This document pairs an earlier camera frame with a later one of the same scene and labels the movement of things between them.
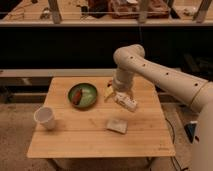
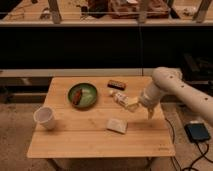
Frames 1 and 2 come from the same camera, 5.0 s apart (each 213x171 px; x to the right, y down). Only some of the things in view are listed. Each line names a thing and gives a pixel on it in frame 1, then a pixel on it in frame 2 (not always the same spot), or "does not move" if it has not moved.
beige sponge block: [117, 125] does not move
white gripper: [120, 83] to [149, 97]
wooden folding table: [89, 123] does not move
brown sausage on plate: [77, 97] does not move
